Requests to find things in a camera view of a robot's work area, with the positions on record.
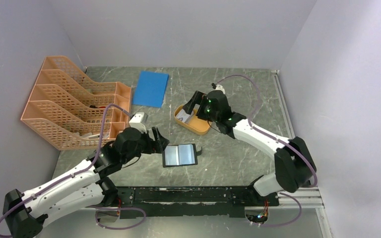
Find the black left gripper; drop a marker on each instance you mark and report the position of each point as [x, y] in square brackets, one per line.
[151, 146]

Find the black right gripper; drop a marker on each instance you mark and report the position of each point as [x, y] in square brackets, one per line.
[196, 98]

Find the yellow oval tray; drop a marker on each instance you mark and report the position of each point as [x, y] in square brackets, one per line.
[196, 125]

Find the black leather card holder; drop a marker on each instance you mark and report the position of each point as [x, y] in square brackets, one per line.
[181, 155]

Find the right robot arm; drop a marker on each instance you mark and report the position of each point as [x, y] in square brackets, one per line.
[294, 166]

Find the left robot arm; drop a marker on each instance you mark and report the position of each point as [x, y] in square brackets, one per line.
[87, 184]

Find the white VIP card stack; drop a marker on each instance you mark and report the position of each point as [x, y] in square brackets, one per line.
[183, 116]

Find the blue folder sheet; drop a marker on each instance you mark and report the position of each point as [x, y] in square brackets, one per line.
[150, 89]

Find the peach plastic file organizer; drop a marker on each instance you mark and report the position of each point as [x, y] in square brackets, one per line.
[64, 102]

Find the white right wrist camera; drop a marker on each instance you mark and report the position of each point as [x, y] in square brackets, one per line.
[218, 87]

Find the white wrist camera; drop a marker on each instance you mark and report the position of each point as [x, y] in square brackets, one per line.
[218, 87]
[138, 121]

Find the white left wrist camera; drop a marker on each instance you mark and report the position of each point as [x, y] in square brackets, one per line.
[138, 121]

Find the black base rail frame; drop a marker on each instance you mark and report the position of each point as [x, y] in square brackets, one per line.
[183, 201]

